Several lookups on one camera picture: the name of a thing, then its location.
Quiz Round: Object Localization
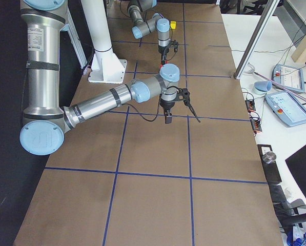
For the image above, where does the orange black connector block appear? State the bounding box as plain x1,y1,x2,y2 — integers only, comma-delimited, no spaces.
245,99,256,112

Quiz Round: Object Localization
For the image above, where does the reacher grabber stick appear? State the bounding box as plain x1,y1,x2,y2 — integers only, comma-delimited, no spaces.
244,63,306,108

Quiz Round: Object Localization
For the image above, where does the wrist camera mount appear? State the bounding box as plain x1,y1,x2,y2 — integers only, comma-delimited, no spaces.
174,88,201,122
168,40,179,53

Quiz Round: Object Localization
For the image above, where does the yellow wooden block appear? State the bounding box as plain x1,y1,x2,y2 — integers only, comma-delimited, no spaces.
170,20,177,30

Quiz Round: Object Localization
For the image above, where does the metal cylinder weight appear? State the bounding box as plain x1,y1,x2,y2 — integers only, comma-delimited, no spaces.
262,151,277,164

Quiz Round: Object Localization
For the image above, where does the near teach pendant tablet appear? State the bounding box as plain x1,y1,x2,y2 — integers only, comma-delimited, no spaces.
265,92,306,127

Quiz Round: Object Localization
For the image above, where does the white pedestal column with base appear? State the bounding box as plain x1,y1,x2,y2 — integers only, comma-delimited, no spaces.
81,0,127,84

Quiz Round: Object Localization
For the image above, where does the black box under cylinder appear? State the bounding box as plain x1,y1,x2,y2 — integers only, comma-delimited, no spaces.
257,144,282,185

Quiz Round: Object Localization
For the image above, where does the teach pendant tablet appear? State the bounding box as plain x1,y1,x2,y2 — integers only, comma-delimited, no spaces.
272,64,305,93
265,92,306,127

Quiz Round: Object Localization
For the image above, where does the blue cup on tape roll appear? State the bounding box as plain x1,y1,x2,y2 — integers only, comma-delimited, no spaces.
253,80,272,95

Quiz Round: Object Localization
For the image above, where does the far teach pendant tablet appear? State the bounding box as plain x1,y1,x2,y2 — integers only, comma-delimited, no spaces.
272,64,305,93

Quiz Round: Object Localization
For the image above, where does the aluminium frame post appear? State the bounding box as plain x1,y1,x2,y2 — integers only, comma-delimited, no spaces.
234,0,280,79

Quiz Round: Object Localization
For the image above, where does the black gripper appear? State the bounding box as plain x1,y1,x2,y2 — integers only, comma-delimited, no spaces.
159,99,175,124
158,46,169,64

